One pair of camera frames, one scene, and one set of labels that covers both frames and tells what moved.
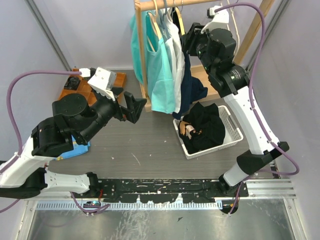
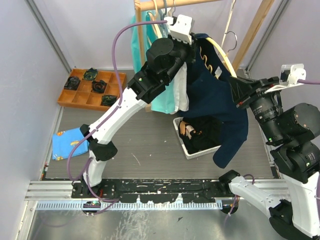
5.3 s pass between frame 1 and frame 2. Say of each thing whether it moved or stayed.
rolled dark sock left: stayed
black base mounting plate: stayed
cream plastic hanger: moved
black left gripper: moved
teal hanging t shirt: stayed
